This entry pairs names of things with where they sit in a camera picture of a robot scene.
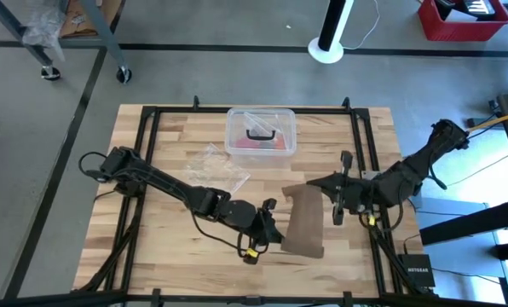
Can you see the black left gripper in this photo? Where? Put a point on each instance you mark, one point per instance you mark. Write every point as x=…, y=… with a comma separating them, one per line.
x=247, y=217

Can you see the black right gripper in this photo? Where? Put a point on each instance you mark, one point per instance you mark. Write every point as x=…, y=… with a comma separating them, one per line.
x=356, y=194

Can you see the brown elastic bandage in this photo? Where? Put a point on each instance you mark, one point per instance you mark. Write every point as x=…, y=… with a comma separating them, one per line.
x=305, y=221

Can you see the clear plastic bag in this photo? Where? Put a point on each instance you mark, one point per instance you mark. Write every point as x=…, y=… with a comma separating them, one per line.
x=213, y=172

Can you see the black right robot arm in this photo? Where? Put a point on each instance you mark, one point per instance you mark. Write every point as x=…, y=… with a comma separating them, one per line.
x=420, y=166

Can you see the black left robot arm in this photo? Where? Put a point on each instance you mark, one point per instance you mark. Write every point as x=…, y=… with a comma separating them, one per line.
x=160, y=181

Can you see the orange bandage roll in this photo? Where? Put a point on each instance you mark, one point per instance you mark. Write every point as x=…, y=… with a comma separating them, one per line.
x=280, y=140

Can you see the clear plastic storage box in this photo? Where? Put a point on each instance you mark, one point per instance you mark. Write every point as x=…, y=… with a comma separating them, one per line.
x=260, y=119

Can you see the black metal stand beams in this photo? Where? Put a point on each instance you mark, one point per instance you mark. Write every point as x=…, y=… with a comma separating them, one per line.
x=471, y=224

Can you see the white and black tower fan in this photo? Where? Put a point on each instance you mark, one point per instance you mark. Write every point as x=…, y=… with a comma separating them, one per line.
x=333, y=25

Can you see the red plastic crate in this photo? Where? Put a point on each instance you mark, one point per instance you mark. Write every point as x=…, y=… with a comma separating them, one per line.
x=463, y=30

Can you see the black castor wheel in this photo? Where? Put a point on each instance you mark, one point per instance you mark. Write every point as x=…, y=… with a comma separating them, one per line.
x=50, y=73
x=124, y=75

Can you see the black equipment in crate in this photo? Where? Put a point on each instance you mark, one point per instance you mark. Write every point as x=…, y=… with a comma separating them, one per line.
x=471, y=7

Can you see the brown cardboard sheet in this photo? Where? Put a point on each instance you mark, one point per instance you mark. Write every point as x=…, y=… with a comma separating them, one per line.
x=77, y=21

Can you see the crumpled clear plastic wrap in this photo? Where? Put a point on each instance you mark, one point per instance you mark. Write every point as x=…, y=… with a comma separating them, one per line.
x=45, y=25

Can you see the black network switch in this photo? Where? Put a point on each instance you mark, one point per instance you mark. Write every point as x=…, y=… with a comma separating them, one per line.
x=417, y=270

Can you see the grey metal cart frame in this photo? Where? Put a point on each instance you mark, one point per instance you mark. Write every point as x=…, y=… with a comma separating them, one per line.
x=102, y=30

